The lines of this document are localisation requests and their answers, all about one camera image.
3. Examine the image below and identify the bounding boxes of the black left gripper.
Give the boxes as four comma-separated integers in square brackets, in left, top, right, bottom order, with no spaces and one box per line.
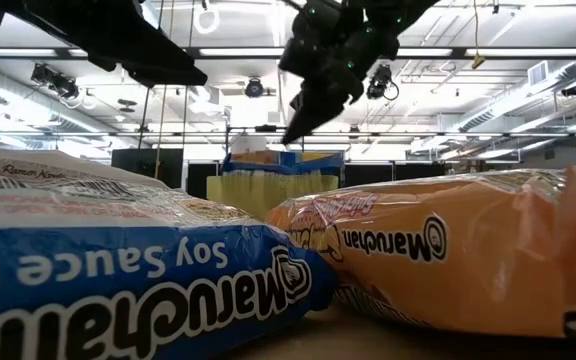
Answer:
[42,0,209,89]

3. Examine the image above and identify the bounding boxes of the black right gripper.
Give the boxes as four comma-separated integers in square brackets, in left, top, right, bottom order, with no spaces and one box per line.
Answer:
[277,0,400,146]

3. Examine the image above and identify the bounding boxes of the orange Maruchan noodle packet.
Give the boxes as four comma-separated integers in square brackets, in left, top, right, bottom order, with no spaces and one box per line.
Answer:
[265,163,576,341]

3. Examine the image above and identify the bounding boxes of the black overhead beam with lights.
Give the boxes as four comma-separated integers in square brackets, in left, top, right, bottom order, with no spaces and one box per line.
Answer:
[0,45,576,61]

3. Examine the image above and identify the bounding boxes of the round black ceiling spotlight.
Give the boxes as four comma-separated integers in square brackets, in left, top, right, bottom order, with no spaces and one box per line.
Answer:
[244,77,265,99]

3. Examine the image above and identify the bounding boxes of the wide black partition panel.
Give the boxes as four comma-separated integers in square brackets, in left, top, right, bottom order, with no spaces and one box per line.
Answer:
[343,162,447,189]

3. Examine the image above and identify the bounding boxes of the yellow translucent plastic bin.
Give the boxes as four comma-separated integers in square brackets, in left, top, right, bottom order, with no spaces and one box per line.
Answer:
[206,172,342,222]

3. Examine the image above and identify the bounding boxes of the black monitor screen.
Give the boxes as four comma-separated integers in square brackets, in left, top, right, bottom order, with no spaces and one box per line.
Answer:
[111,148,184,190]

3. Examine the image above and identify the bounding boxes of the black double ceiling spotlight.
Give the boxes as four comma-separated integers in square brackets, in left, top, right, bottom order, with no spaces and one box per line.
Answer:
[30,63,80,100]

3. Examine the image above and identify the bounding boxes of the narrow black partition panel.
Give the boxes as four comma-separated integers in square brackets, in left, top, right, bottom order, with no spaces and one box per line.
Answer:
[186,162,219,199]

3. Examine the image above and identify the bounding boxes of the white ceiling air vent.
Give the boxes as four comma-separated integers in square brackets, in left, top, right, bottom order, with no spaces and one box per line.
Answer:
[527,60,549,87]

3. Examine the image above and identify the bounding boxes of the thin black hanging cable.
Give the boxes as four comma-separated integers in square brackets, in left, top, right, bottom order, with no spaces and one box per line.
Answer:
[181,0,195,151]

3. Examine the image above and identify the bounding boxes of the white hanging cable loop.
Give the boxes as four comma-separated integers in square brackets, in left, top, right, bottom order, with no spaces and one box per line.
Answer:
[192,2,221,35]

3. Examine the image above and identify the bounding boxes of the black ceiling spotlight with cable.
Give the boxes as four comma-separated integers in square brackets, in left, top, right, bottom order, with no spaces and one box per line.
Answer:
[366,63,400,101]

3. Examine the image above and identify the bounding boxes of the yellow hanging cable with plug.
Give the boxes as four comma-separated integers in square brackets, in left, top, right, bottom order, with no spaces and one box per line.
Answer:
[471,0,487,70]

